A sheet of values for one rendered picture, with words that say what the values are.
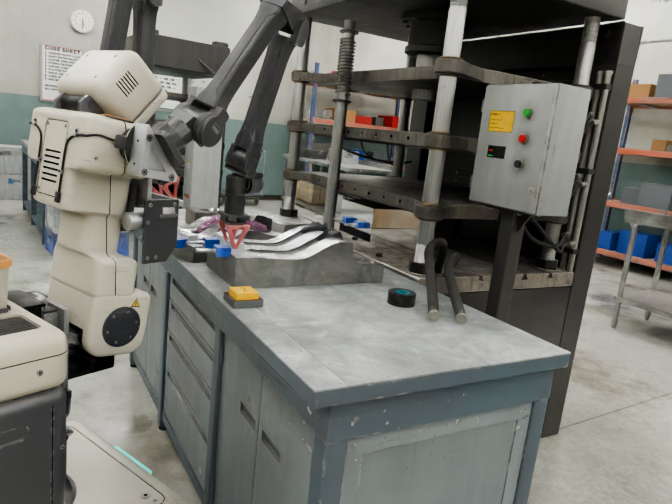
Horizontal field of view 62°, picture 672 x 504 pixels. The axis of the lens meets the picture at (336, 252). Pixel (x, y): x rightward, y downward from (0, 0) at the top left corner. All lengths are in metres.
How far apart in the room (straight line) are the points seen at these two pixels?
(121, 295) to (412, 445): 0.78
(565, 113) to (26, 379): 1.59
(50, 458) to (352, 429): 0.62
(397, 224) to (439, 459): 1.35
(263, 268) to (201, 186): 4.50
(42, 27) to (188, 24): 1.97
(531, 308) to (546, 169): 0.79
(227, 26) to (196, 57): 3.18
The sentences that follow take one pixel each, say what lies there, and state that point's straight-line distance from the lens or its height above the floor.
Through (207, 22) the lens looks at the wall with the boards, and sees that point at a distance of 9.36.
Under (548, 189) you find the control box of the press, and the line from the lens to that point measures 1.89.
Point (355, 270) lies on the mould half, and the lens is 1.76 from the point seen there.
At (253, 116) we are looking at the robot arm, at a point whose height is 1.27.
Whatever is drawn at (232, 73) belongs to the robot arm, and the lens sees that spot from 1.42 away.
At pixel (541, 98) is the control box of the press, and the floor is 1.42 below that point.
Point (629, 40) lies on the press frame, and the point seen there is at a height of 1.74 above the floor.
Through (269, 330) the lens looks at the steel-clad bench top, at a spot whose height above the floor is 0.80.
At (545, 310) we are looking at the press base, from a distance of 2.55.
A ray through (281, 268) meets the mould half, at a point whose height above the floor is 0.86.
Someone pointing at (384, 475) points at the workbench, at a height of 0.56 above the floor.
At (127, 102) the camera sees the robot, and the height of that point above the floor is 1.27.
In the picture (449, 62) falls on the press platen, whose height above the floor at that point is 1.52.
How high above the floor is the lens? 1.25
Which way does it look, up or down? 12 degrees down
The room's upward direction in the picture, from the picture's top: 6 degrees clockwise
